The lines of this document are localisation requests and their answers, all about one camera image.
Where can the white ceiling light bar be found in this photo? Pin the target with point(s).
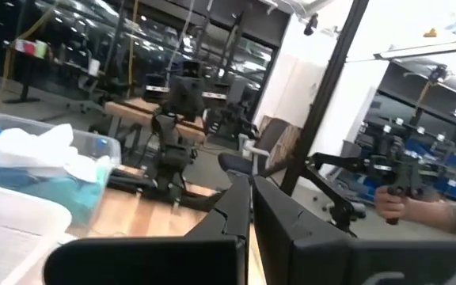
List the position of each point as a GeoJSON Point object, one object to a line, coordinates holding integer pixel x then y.
{"type": "Point", "coordinates": [422, 49]}

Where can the person's forearm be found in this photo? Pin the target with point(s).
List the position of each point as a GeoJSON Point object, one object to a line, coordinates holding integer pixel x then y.
{"type": "Point", "coordinates": [445, 217]}

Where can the black stand coloured cards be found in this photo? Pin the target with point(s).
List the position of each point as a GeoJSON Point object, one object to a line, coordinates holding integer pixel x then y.
{"type": "Point", "coordinates": [26, 71]}

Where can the black background robot arm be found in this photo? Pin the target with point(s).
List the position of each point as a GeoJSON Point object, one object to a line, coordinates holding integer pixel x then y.
{"type": "Point", "coordinates": [232, 118]}

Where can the deep clear plastic container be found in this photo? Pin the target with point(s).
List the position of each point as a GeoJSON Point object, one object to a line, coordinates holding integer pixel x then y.
{"type": "Point", "coordinates": [93, 142]}

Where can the black aluminium rig frame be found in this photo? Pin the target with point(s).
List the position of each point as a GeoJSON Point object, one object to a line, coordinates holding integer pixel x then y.
{"type": "Point", "coordinates": [323, 99]}

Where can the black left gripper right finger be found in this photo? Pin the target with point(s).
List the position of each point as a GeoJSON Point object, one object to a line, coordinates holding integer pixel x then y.
{"type": "Point", "coordinates": [331, 261]}

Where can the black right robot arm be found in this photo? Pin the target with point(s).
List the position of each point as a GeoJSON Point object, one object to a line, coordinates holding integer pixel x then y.
{"type": "Point", "coordinates": [172, 154]}

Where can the black ceiling camera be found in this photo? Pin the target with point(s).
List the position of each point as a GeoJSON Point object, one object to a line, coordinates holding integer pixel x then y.
{"type": "Point", "coordinates": [311, 24]}

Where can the white sheer cloth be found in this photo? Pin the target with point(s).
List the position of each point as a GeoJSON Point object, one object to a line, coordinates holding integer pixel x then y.
{"type": "Point", "coordinates": [34, 150]}

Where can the white plastic bin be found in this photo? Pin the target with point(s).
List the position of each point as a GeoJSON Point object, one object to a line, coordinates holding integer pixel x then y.
{"type": "Point", "coordinates": [10, 237]}

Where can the person's hand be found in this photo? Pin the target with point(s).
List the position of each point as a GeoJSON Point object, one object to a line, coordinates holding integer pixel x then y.
{"type": "Point", "coordinates": [390, 206]}

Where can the wooden background table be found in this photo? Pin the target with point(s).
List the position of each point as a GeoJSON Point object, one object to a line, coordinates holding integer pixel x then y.
{"type": "Point", "coordinates": [133, 109]}

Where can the cyan shirt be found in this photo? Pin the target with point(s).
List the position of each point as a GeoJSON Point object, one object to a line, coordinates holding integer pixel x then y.
{"type": "Point", "coordinates": [65, 194]}

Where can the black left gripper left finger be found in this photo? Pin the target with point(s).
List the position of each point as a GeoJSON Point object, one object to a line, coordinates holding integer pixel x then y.
{"type": "Point", "coordinates": [172, 257]}

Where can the office chair blue seat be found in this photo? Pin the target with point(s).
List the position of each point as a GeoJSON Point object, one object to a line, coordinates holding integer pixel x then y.
{"type": "Point", "coordinates": [236, 162]}

